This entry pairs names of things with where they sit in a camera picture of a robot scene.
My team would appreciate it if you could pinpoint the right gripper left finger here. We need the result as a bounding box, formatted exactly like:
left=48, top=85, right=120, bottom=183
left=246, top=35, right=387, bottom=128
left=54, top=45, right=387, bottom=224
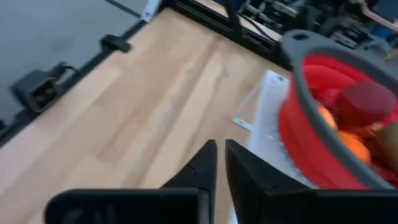
left=44, top=139, right=218, bottom=224

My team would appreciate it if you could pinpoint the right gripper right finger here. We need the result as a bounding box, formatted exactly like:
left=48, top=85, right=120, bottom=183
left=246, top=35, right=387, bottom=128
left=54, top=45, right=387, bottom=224
left=224, top=139, right=398, bottom=224

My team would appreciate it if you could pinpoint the red collapsible colander bowl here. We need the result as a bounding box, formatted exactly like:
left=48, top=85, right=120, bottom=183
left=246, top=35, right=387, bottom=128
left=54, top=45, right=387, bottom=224
left=277, top=29, right=398, bottom=190

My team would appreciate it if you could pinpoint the orange tangerine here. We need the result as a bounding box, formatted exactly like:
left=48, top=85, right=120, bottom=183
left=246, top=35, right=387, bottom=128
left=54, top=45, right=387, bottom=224
left=337, top=130, right=373, bottom=166

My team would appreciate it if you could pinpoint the brown kiwi fruit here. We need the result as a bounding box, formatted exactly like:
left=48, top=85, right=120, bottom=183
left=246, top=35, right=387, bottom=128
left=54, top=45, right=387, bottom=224
left=374, top=123, right=398, bottom=172

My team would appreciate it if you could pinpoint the dark red pomegranate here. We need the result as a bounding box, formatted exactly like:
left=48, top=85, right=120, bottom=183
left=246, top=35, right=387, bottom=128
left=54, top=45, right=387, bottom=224
left=335, top=82, right=397, bottom=128

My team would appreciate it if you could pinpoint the white perforated shelf riser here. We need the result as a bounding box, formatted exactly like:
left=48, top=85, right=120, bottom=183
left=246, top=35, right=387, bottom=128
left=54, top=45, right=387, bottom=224
left=231, top=70, right=318, bottom=224

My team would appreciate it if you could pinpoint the silver label plate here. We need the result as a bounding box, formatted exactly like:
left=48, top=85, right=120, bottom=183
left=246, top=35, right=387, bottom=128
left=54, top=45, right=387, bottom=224
left=141, top=0, right=163, bottom=23

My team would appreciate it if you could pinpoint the wooden workbench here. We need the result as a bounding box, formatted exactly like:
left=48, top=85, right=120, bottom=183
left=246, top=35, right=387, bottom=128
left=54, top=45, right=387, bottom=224
left=357, top=0, right=398, bottom=32

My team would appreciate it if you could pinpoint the black frame clamp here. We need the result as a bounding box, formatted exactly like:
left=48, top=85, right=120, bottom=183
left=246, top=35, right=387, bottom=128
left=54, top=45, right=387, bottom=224
left=99, top=34, right=133, bottom=54

